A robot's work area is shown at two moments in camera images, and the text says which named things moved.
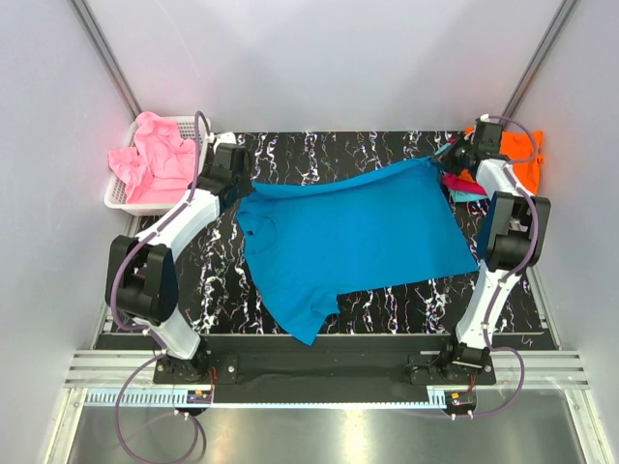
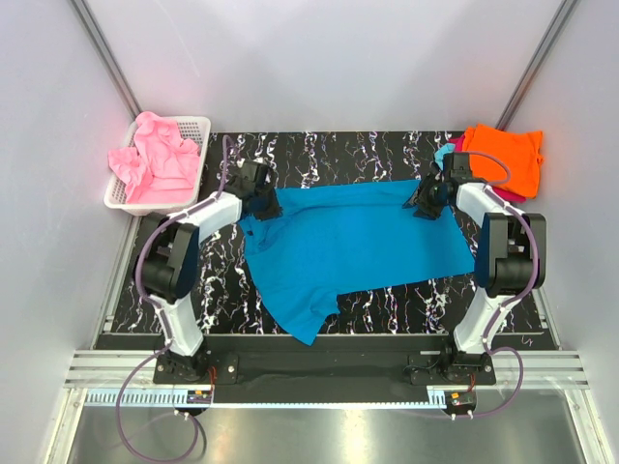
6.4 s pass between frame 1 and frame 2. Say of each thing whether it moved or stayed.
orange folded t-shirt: stayed
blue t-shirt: stayed
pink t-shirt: stayed
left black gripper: moved
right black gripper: moved
